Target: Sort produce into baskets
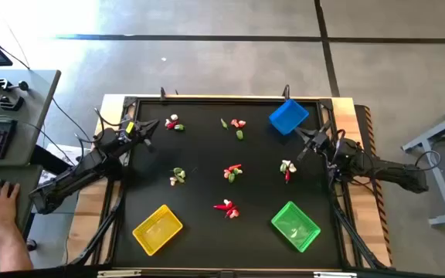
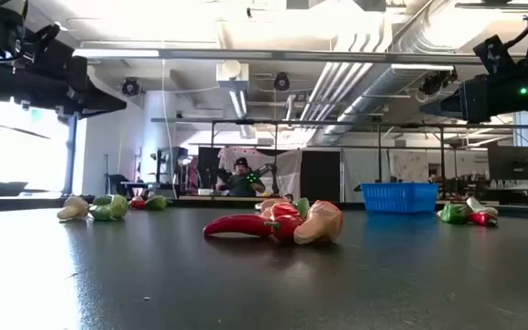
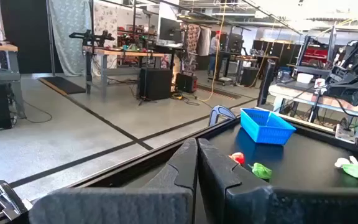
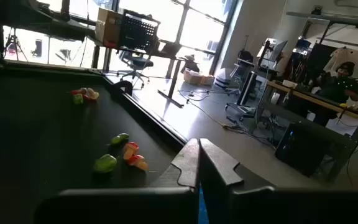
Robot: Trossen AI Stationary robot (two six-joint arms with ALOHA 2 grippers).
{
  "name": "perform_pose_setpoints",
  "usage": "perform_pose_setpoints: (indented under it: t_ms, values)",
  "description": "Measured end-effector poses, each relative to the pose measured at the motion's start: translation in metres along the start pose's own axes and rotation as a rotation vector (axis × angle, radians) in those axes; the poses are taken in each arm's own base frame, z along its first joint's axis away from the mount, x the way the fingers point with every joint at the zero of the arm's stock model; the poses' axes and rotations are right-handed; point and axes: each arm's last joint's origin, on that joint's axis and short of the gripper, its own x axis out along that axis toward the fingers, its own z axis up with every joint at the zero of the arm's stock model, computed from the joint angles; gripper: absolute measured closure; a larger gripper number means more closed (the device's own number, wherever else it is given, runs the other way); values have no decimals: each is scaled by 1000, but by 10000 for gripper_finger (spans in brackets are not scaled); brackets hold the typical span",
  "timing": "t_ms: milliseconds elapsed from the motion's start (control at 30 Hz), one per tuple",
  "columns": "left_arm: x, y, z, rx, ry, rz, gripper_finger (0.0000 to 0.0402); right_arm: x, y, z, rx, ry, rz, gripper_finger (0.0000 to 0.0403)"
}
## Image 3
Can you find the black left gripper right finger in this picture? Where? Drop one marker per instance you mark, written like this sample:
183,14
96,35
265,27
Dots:
291,205

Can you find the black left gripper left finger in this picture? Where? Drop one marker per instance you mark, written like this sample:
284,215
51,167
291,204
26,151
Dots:
120,205

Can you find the white and green toy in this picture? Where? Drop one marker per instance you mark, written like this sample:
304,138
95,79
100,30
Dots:
353,171

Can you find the small black robot arm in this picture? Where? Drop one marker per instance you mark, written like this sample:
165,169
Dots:
89,38

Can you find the cluttered wooden table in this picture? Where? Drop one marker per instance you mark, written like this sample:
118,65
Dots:
303,95

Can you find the white container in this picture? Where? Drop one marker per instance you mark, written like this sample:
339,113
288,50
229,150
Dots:
304,77

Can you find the red bin rack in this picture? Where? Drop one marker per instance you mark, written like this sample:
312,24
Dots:
315,54

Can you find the blue plastic basket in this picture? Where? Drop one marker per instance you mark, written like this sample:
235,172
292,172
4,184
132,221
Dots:
259,133

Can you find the black computer tower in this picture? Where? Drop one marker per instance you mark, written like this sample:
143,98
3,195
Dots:
155,84

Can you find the black floor mat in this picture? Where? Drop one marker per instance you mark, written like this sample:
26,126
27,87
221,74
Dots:
64,84

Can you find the black red equipment box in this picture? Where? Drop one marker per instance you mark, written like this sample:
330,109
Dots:
186,82

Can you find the person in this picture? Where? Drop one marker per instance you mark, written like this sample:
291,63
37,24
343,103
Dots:
213,49

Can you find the wooden workbench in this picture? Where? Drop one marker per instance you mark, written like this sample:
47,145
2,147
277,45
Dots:
126,53

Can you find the grey patterned curtain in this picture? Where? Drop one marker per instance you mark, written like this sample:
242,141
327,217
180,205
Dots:
70,37

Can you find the black computer monitor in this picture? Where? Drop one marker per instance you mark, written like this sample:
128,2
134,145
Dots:
169,30

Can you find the white floral curtain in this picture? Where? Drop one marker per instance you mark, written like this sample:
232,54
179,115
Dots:
104,21

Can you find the black backdrop panel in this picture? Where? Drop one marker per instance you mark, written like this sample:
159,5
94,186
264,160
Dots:
26,34

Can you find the black upright post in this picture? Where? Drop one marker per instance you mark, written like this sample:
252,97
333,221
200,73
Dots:
266,82

